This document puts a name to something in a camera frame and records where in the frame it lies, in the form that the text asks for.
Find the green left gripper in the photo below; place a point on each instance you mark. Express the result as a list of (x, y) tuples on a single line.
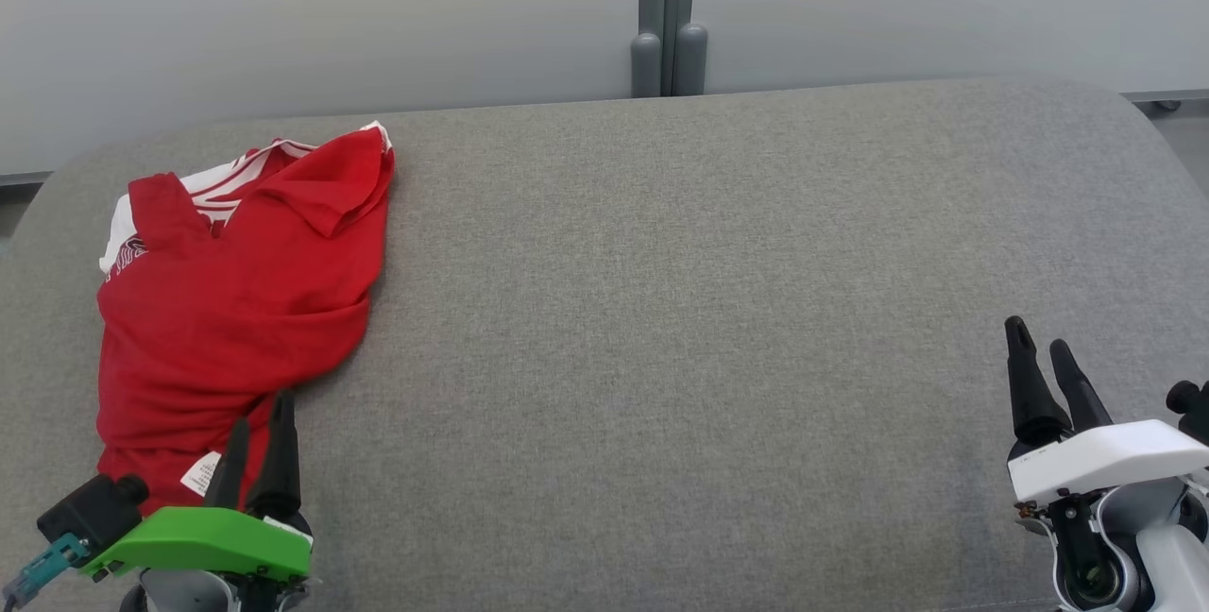
[(208, 541)]

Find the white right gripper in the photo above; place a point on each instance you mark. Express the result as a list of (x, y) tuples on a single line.
[(1105, 461)]

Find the red jersey with white trim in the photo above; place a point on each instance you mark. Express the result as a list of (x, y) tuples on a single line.
[(208, 329)]

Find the grey fabric sofa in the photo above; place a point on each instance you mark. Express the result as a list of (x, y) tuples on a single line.
[(661, 329)]

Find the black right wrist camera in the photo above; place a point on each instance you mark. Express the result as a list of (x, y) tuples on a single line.
[(1192, 404)]

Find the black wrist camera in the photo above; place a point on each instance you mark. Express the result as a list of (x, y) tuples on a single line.
[(90, 513), (1192, 404)]

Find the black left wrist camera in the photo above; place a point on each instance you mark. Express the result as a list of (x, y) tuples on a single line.
[(90, 513)]

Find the grey partition base rail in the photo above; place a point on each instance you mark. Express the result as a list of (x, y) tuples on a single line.
[(1171, 97), (19, 179)]

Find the grey partition post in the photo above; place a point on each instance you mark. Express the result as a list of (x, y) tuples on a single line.
[(650, 26), (688, 26)]

